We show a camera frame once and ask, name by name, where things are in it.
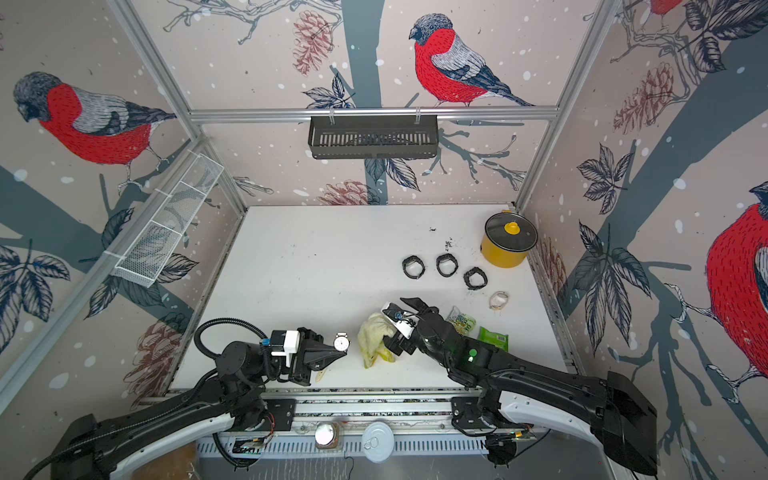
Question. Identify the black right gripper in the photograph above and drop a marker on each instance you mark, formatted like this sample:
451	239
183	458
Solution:
398	341

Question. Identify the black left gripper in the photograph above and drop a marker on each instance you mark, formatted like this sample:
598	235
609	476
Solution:
311	359

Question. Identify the yellow green frog towel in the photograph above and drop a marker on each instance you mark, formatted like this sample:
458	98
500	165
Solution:
371	340

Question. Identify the black digital watch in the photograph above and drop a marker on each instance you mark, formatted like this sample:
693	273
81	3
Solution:
413	267
447	265
475	279

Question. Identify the cream strap analog watch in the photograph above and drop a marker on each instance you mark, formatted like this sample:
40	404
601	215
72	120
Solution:
498	300

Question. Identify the silver band watch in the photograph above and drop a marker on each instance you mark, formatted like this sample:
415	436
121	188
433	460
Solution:
341	342

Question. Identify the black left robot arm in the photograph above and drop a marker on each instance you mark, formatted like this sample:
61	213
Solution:
226	398

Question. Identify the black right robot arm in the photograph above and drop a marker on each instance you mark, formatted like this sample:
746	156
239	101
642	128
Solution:
610	412

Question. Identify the green snack packet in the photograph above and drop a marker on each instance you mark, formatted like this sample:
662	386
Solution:
463	323

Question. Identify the small green sachet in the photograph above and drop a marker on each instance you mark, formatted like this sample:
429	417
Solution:
498	340

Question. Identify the glass spice jar silver lid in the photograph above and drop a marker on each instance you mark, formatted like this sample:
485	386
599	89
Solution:
327	436

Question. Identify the yellow pot with glass lid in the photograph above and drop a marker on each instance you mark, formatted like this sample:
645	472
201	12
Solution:
508	237

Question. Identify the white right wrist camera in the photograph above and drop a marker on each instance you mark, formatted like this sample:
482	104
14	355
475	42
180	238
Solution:
403	320

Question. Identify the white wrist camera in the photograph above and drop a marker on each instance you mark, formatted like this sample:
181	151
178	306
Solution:
403	320
284	345

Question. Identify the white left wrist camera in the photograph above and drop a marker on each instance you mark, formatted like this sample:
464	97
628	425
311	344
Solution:
284	345

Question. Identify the black hanging wire basket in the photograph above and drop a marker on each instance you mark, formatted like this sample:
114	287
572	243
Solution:
373	137

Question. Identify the white mesh wall shelf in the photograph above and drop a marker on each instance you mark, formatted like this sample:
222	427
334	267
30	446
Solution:
150	258

